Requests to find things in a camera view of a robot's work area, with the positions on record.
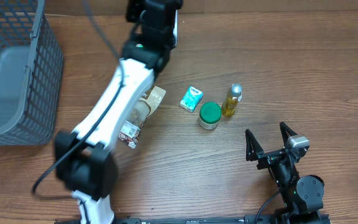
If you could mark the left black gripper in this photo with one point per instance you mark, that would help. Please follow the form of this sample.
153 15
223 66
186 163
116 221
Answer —
134 9

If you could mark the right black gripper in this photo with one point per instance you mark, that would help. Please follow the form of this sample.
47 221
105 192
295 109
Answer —
255 149

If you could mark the yellow dish soap bottle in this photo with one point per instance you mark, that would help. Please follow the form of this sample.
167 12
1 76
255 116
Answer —
233 97

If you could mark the green lid jar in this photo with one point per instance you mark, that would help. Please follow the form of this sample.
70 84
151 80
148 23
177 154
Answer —
210 115

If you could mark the brown white snack wrapper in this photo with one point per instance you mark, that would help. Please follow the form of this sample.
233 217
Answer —
145 107

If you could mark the teal white tissue pack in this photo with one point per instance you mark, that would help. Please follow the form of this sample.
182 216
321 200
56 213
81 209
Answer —
191 99

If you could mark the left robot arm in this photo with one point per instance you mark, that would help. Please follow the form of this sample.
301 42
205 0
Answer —
83 157

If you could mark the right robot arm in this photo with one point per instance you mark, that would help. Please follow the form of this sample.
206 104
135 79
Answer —
302 196

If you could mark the white barcode scanner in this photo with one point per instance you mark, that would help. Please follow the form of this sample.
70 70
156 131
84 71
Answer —
175 30

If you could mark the grey plastic mesh basket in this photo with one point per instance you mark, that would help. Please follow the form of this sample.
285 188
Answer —
31 70

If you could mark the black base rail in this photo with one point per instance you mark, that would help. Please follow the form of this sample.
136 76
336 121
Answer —
185 221

